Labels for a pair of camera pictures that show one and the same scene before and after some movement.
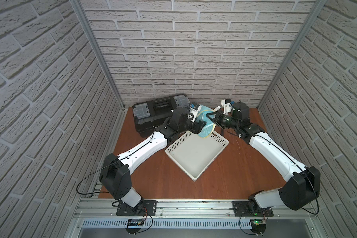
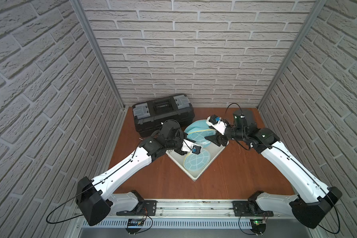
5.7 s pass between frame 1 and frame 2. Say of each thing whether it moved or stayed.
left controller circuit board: stayed
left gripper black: moved
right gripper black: moved
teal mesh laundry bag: moved
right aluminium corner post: stayed
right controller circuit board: stayed
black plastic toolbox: stayed
